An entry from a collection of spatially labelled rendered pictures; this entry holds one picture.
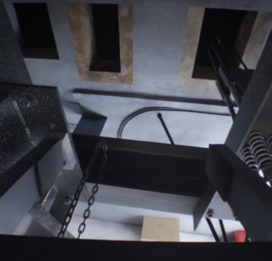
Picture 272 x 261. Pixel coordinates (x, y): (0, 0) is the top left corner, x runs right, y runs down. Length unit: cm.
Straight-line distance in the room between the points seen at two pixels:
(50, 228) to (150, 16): 94
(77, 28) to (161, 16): 44
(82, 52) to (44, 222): 92
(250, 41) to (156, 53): 46
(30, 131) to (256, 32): 105
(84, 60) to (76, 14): 24
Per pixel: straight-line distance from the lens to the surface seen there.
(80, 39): 118
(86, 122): 140
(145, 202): 81
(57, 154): 16
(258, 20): 113
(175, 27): 107
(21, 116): 61
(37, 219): 49
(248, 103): 44
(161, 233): 245
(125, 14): 107
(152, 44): 109
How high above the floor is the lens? 104
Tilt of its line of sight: 49 degrees down
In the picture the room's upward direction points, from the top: 167 degrees counter-clockwise
